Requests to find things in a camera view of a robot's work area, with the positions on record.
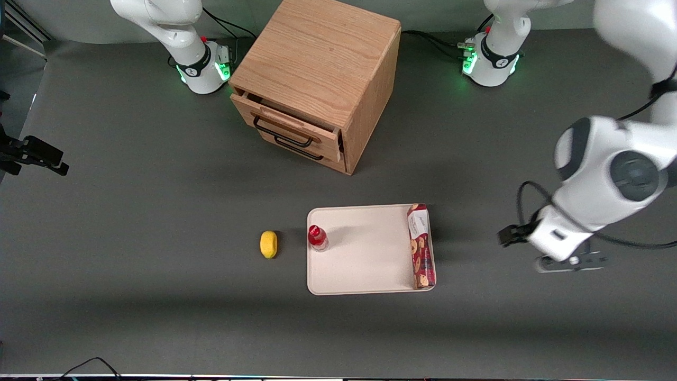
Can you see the cream plastic tray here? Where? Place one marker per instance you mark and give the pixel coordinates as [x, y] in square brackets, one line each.
[365, 254]

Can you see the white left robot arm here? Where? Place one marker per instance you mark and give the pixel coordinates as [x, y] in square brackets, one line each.
[603, 174]

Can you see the wooden drawer, large front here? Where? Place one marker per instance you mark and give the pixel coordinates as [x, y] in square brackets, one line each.
[285, 119]

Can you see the yellow lemon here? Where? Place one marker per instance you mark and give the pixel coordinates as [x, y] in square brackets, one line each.
[268, 244]

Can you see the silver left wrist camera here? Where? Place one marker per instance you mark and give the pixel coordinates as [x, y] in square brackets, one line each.
[587, 262]

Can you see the wooden drawer, narrow front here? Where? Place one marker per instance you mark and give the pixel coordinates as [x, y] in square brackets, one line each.
[328, 161]

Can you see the wooden drawer cabinet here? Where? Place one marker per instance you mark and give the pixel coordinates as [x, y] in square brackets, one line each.
[322, 58]

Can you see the red cookie box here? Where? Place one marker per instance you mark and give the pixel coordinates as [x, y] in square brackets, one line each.
[421, 248]

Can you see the aluminium frame rail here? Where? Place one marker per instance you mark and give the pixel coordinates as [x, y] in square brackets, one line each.
[24, 26]

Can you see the small red-capped bottle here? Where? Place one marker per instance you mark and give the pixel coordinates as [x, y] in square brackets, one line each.
[317, 237]

